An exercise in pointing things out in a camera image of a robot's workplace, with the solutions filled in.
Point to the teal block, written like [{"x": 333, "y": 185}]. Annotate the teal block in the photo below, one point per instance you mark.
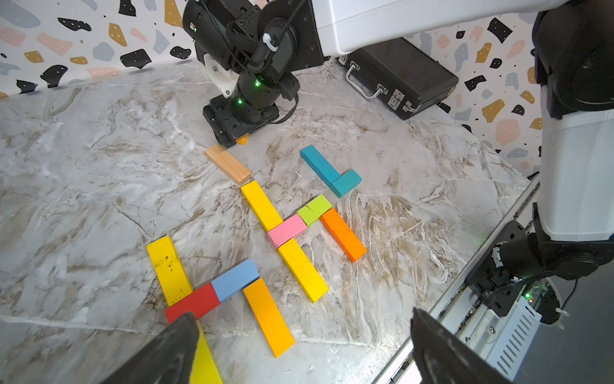
[
  {"x": 325, "y": 171},
  {"x": 345, "y": 183}
]

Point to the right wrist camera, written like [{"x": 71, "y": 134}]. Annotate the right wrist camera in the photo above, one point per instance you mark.
[{"x": 224, "y": 80}]

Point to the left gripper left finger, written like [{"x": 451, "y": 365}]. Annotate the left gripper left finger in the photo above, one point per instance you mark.
[{"x": 167, "y": 358}]

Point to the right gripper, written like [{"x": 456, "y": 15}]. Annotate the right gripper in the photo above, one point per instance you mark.
[{"x": 260, "y": 59}]

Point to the red block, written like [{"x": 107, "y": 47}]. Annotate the red block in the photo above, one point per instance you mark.
[{"x": 200, "y": 303}]

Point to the lime yellow block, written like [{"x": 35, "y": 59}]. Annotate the lime yellow block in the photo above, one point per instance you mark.
[{"x": 204, "y": 370}]

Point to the light blue block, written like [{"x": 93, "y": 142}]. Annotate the light blue block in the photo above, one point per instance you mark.
[{"x": 235, "y": 280}]

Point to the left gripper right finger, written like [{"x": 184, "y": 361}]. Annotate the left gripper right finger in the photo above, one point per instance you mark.
[{"x": 442, "y": 358}]

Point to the circuit board with leds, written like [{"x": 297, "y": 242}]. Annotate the circuit board with leds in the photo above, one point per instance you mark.
[{"x": 545, "y": 299}]

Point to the orange-yellow small block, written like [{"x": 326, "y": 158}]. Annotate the orange-yellow small block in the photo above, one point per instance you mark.
[{"x": 243, "y": 139}]

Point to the orange block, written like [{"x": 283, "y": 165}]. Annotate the orange block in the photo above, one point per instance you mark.
[{"x": 343, "y": 235}]

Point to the pink block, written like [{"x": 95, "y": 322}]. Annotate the pink block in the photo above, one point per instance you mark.
[{"x": 291, "y": 228}]

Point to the black briefcase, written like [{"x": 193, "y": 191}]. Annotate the black briefcase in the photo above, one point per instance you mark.
[{"x": 399, "y": 75}]

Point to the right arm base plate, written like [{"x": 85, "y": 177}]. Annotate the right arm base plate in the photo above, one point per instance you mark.
[{"x": 510, "y": 258}]

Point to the tan wooden block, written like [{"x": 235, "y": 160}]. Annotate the tan wooden block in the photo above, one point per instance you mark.
[{"x": 228, "y": 164}]

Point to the aluminium front rail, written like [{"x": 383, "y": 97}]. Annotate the aluminium front rail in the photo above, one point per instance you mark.
[{"x": 458, "y": 300}]

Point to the green block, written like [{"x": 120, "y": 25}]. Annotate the green block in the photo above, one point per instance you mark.
[{"x": 312, "y": 211}]

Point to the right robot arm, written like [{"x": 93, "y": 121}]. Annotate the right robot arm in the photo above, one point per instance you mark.
[{"x": 533, "y": 79}]

